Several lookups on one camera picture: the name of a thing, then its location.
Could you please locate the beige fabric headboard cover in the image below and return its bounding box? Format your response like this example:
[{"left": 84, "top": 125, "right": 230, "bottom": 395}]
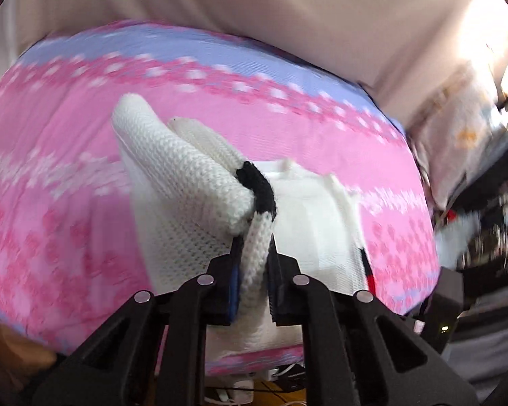
[{"left": 0, "top": 0, "right": 508, "bottom": 116}]

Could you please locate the pink rose pattern quilt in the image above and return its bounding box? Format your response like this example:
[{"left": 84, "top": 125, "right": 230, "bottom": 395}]
[{"left": 0, "top": 23, "right": 440, "bottom": 353}]

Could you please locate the floral pale pillow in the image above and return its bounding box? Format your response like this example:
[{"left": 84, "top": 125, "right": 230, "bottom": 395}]
[{"left": 407, "top": 62, "right": 498, "bottom": 211}]

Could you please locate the white red black knit sweater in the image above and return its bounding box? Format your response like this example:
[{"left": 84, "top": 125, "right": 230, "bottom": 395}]
[{"left": 112, "top": 93, "right": 368, "bottom": 361}]

